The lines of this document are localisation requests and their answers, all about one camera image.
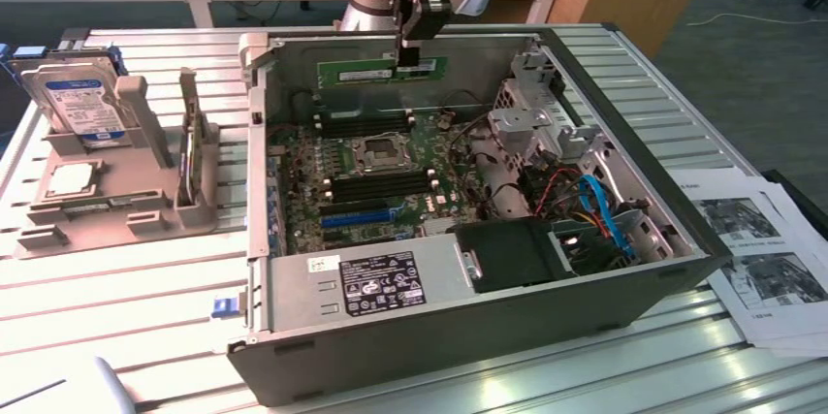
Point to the small silver heatsink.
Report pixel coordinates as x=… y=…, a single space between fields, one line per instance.
x=438 y=226

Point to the hard disk with blue label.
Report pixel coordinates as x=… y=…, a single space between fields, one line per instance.
x=80 y=104

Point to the green RAM stick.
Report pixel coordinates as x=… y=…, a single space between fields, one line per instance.
x=356 y=72

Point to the open dark grey PC case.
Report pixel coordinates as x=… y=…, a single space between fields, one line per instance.
x=452 y=351

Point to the green motherboard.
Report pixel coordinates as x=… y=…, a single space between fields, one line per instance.
x=304 y=167

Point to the white rounded object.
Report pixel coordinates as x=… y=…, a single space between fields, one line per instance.
x=115 y=385

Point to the silver CPU chip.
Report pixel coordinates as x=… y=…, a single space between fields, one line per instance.
x=74 y=180

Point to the short black expansion slot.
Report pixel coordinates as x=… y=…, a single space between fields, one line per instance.
x=342 y=235

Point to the beige parts rack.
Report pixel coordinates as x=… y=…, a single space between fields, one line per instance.
x=123 y=191

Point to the silver metal disk bay cage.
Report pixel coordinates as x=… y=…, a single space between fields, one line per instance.
x=527 y=123

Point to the black fan shroud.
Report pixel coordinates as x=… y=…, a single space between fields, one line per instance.
x=511 y=251

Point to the printed paper sheet with photos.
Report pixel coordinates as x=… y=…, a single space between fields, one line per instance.
x=744 y=230

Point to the silver power supply unit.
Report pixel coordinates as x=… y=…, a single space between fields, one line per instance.
x=304 y=293

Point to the blue case latch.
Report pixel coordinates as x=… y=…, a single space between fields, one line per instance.
x=223 y=308

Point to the CPU socket with metal frame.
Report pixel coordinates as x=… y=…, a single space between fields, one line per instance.
x=379 y=154

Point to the printed paper sheet underneath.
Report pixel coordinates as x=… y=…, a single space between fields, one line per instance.
x=786 y=324

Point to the black RAM slot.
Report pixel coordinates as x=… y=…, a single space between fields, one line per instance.
x=363 y=121
x=383 y=183
x=362 y=115
x=386 y=196
x=384 y=189

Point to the hard disk in blue carrier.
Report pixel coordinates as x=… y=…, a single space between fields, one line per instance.
x=39 y=57

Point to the blue expansion slot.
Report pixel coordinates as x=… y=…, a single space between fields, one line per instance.
x=355 y=218

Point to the upright RAM stick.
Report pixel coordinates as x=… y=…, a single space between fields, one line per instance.
x=188 y=167

